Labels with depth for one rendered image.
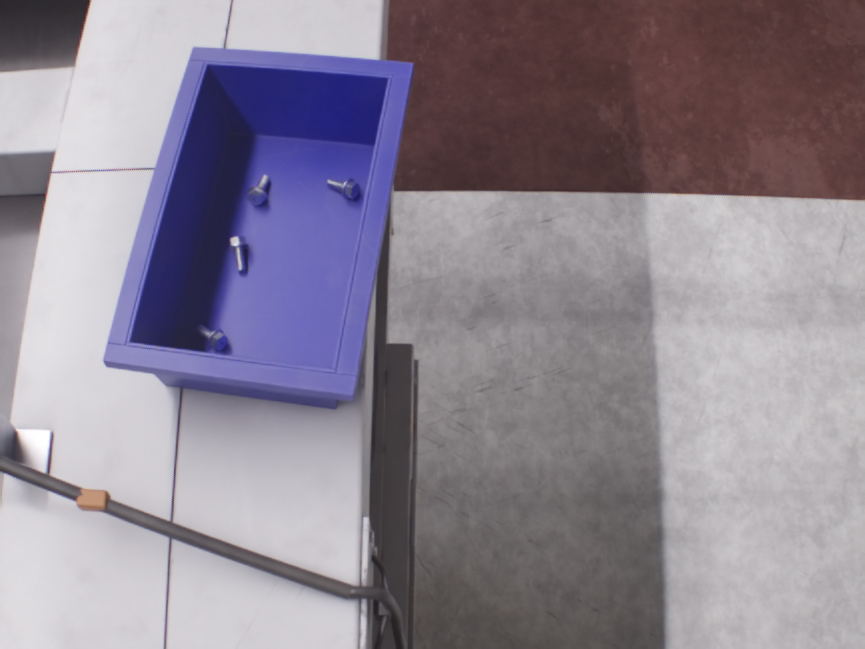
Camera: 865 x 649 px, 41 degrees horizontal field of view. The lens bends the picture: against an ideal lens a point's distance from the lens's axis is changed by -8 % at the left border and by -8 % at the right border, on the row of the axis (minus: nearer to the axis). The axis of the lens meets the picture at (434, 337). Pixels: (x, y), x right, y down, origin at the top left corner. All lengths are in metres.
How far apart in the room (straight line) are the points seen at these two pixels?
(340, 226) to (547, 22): 1.22
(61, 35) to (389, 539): 0.56
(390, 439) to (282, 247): 0.42
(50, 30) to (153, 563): 0.51
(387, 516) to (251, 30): 0.50
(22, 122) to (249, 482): 0.34
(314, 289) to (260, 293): 0.04
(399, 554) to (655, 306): 0.71
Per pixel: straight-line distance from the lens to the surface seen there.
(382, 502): 1.19
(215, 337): 0.79
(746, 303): 1.79
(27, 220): 0.97
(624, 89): 1.94
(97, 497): 0.74
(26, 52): 1.07
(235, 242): 0.82
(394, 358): 1.24
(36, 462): 0.80
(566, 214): 1.81
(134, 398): 0.80
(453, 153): 1.85
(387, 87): 0.80
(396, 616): 0.78
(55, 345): 0.83
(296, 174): 0.85
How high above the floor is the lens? 1.56
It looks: 66 degrees down
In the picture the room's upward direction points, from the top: 1 degrees counter-clockwise
